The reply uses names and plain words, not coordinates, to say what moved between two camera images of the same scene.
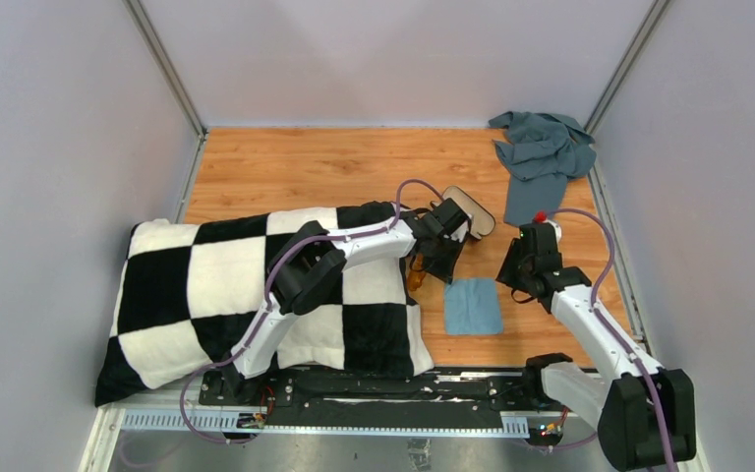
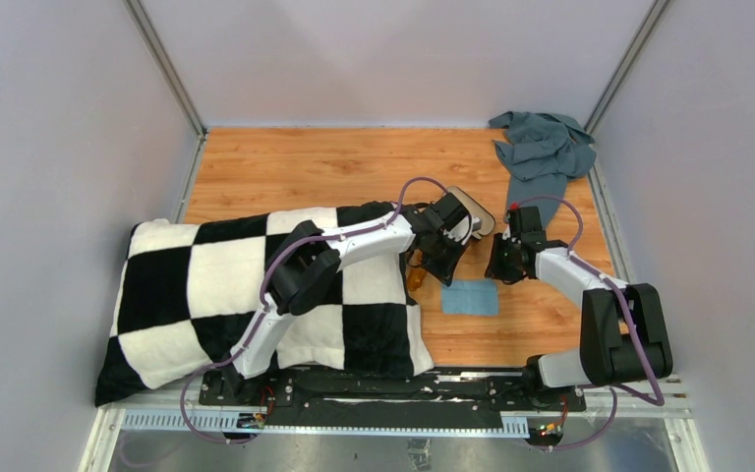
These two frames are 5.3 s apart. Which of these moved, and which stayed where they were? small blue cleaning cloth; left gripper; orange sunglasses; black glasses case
Moved: small blue cleaning cloth
Stayed: left gripper; orange sunglasses; black glasses case
